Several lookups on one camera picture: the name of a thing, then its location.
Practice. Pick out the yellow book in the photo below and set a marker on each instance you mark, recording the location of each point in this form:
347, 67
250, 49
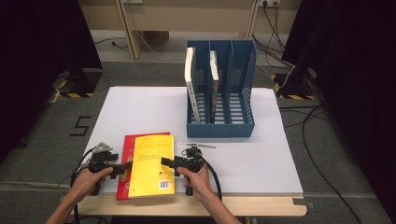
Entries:
152, 177

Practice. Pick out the white power strip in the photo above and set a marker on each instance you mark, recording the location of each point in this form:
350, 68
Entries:
132, 1

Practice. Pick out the person's right hand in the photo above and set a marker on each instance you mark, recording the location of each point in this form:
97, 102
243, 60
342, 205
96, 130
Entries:
202, 185

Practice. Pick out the black stand base hazard tape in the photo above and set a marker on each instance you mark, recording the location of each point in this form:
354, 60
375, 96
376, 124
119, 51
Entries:
77, 82
295, 84

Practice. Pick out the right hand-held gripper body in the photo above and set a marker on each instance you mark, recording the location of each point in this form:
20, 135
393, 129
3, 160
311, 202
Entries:
193, 160

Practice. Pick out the red book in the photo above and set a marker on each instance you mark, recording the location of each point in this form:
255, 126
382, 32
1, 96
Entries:
128, 149

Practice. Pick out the beige wooden desk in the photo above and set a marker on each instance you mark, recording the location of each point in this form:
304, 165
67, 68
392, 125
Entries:
186, 15

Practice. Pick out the white wall socket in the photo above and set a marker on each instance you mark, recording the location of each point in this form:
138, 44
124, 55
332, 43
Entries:
269, 3

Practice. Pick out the black curtain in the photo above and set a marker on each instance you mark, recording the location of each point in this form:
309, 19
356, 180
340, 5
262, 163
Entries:
31, 62
358, 77

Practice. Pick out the teal illustrated book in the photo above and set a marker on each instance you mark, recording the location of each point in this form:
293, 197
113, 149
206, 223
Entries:
214, 93

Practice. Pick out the blue plastic file rack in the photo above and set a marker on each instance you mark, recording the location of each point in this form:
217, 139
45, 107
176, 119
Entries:
218, 130

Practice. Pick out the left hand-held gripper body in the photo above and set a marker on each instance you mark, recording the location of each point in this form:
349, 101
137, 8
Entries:
101, 160

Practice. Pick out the white book with picture grid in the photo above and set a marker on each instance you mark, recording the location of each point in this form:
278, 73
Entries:
190, 68

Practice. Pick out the white board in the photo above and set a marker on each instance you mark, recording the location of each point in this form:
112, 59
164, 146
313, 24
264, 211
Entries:
149, 105

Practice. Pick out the person's left hand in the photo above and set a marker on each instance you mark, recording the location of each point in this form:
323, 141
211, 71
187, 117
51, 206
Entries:
85, 185

